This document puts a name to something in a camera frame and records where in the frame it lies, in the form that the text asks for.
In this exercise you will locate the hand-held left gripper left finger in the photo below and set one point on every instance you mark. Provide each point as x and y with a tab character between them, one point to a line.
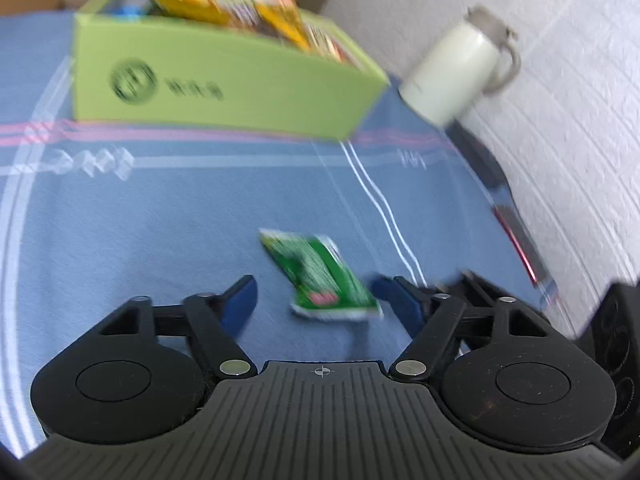
240	305

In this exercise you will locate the blue striped tablecloth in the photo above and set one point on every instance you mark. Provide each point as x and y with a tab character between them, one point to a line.
125	220

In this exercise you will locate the green cardboard box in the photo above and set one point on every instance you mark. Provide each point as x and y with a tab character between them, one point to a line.
225	90

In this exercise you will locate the green snack packet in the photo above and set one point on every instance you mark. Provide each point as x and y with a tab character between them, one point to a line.
320	275

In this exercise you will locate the blue black snack packet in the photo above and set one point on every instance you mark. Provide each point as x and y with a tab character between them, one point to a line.
127	6

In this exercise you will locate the white thermos jug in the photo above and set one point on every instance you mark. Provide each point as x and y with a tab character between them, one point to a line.
450	70

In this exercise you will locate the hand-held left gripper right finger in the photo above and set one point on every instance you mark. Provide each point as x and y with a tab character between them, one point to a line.
400	300

